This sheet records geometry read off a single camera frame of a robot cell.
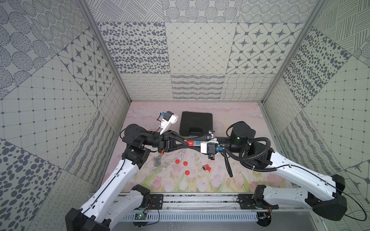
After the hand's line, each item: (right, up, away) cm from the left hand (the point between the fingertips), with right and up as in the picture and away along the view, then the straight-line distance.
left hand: (188, 152), depth 50 cm
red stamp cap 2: (-1, -21, +34) cm, 40 cm away
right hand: (0, +4, +5) cm, 6 cm away
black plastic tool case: (+5, +7, +51) cm, 51 cm away
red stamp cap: (-2, -17, +38) cm, 41 cm away
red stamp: (+11, -19, +36) cm, 42 cm away
